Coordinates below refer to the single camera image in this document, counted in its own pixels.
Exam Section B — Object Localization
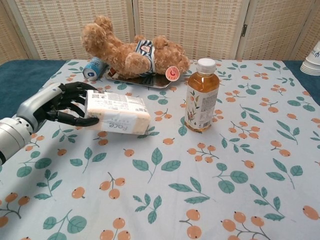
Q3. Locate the tea bottle with white cap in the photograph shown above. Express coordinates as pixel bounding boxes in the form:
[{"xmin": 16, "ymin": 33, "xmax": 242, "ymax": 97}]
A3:
[{"xmin": 184, "ymin": 57, "xmax": 221, "ymax": 133}]

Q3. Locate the blue drink can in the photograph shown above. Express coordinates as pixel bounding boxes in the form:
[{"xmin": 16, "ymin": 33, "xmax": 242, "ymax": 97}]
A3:
[{"xmin": 83, "ymin": 56, "xmax": 106, "ymax": 81}]

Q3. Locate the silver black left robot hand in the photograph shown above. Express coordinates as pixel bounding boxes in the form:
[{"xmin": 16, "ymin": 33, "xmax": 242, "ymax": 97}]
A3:
[{"xmin": 16, "ymin": 81, "xmax": 100, "ymax": 131}]

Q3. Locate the floral tablecloth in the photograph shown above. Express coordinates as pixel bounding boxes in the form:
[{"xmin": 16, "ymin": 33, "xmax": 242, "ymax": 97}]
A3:
[{"xmin": 0, "ymin": 59, "xmax": 320, "ymax": 240}]

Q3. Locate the brown teddy bear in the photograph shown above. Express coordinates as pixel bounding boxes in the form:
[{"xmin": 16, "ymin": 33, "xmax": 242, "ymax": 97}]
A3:
[{"xmin": 81, "ymin": 15, "xmax": 190, "ymax": 80}]

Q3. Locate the white tissue pack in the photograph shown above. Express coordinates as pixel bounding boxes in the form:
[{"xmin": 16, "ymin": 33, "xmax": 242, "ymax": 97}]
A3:
[{"xmin": 83, "ymin": 89, "xmax": 152, "ymax": 136}]

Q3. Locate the woven folding screen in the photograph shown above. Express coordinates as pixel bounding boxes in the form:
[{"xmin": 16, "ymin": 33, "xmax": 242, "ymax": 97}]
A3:
[{"xmin": 0, "ymin": 0, "xmax": 320, "ymax": 62}]

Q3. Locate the metal tray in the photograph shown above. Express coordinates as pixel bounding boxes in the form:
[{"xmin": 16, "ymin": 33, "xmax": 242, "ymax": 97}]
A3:
[{"xmin": 104, "ymin": 68, "xmax": 186, "ymax": 90}]

